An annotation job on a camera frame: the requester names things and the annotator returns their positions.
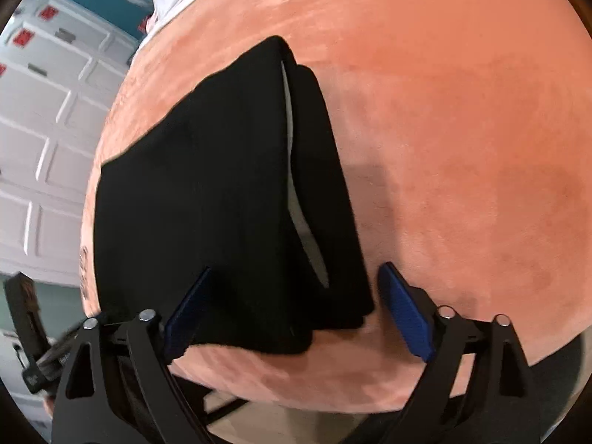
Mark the red sticker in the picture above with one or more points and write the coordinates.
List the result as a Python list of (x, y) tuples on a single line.
[(48, 12), (23, 38)]

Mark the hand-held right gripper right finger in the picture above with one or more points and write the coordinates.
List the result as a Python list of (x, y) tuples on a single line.
[(407, 314)]

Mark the orange velvet blanket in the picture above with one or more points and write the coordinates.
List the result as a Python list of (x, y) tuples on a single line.
[(462, 125)]

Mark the white panelled wardrobe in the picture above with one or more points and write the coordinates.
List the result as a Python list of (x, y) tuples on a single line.
[(55, 148)]

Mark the black metal frame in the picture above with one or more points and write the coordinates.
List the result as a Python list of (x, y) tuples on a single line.
[(222, 404)]

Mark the black pants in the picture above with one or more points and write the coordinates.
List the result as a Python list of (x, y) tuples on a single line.
[(208, 194)]

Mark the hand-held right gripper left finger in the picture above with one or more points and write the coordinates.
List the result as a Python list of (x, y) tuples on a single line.
[(189, 310)]

